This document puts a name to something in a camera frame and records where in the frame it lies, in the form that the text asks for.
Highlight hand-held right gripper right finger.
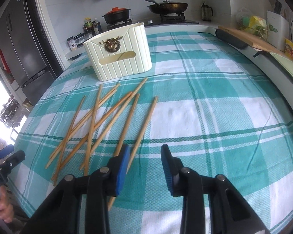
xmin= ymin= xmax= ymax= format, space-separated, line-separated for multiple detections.
xmin=160 ymin=144 xmax=271 ymax=234

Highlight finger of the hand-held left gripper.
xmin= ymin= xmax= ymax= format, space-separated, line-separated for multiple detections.
xmin=0 ymin=144 xmax=15 ymax=162
xmin=0 ymin=150 xmax=26 ymax=174

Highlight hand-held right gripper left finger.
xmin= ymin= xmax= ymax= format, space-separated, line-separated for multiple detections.
xmin=20 ymin=144 xmax=130 ymax=234

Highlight wooden chopstick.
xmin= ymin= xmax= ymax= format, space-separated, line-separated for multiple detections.
xmin=49 ymin=83 xmax=121 ymax=162
xmin=44 ymin=91 xmax=133 ymax=170
xmin=84 ymin=84 xmax=103 ymax=177
xmin=51 ymin=89 xmax=118 ymax=181
xmin=126 ymin=96 xmax=159 ymax=175
xmin=107 ymin=93 xmax=140 ymax=211
xmin=79 ymin=77 xmax=148 ymax=170
xmin=51 ymin=96 xmax=86 ymax=186

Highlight cream ribbed utensil holder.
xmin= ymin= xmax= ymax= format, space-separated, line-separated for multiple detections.
xmin=82 ymin=22 xmax=153 ymax=81

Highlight person's left hand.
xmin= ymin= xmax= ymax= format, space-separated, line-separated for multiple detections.
xmin=0 ymin=190 xmax=15 ymax=224

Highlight teal checkered tablecloth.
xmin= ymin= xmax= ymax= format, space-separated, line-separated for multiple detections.
xmin=8 ymin=30 xmax=293 ymax=234

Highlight dark refrigerator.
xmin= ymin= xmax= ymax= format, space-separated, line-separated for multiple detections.
xmin=0 ymin=0 xmax=59 ymax=106

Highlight black lid spice jar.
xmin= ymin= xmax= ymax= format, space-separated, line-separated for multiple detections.
xmin=67 ymin=36 xmax=78 ymax=51

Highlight clear seasoning box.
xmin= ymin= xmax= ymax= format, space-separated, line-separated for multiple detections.
xmin=74 ymin=33 xmax=87 ymax=46

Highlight dark sauce bottle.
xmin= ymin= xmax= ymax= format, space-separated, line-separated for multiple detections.
xmin=92 ymin=18 xmax=101 ymax=35

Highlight black padded roll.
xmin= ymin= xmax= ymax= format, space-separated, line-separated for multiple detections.
xmin=215 ymin=28 xmax=249 ymax=50

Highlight yellow cap bottle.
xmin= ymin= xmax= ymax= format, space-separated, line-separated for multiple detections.
xmin=84 ymin=18 xmax=93 ymax=36

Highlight black gas stove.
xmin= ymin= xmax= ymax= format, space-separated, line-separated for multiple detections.
xmin=105 ymin=12 xmax=201 ymax=27

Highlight wooden cutting board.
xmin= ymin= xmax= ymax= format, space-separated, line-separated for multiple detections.
xmin=218 ymin=26 xmax=272 ymax=52

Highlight dark glass jar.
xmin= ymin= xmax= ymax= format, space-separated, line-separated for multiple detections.
xmin=201 ymin=3 xmax=214 ymax=22

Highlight frying pan with glass lid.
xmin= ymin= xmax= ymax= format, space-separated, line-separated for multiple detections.
xmin=140 ymin=0 xmax=189 ymax=14

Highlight yellow green plastic bags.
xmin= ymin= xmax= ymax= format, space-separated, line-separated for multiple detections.
xmin=236 ymin=7 xmax=268 ymax=37

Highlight white knife block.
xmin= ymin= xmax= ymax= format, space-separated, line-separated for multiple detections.
xmin=266 ymin=0 xmax=290 ymax=52

